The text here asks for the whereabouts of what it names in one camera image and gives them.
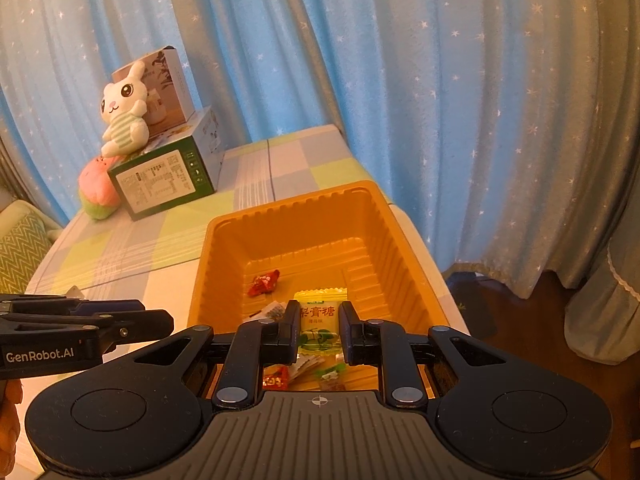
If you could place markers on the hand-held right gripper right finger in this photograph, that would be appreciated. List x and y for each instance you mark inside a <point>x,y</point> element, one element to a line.
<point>349,335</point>

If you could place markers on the grey curtain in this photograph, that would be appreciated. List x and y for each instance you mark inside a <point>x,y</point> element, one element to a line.
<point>10,170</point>

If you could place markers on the yellow candy packet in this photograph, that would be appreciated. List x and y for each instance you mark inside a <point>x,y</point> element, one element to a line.
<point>320,312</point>

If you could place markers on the white rabbit plush toy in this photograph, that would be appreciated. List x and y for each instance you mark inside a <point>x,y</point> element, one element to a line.
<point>122,110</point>

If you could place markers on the blue star curtain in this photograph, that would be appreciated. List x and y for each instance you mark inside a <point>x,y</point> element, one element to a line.
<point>400,85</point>

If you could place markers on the small green candy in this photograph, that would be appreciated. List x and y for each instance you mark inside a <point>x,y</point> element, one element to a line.
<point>330,377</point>

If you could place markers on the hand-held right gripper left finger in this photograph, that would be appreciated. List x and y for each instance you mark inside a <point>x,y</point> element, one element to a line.
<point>290,335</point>

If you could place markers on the clear black seaweed packet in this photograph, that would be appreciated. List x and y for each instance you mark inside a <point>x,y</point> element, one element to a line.
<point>265,311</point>

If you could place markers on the red snack packet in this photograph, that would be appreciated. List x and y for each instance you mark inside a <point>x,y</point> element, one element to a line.
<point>276,379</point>

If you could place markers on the grey white cardboard box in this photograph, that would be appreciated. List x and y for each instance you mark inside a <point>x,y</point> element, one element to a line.
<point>172,90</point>

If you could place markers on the green chevron pillow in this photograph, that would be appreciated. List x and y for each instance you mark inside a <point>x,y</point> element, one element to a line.
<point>22,255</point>

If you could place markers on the green printed cardboard box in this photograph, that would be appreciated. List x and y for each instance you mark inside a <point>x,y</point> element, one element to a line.
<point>160,180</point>

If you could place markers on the person's left hand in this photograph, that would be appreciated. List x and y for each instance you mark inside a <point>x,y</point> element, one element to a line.
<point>9,425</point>

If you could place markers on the small red candy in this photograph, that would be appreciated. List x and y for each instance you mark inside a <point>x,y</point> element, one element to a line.
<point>264,282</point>

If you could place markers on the pink star plush toy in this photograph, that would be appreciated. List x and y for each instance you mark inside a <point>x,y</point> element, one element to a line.
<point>97,190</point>

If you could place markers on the orange plastic tray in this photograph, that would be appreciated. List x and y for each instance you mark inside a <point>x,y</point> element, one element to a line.
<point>300,240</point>

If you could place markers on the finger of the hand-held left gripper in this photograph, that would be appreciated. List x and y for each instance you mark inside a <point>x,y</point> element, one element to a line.
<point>110,305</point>
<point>140,327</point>

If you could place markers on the pale lace-trimmed cloth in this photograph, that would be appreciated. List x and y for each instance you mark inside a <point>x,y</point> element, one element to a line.
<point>607,305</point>

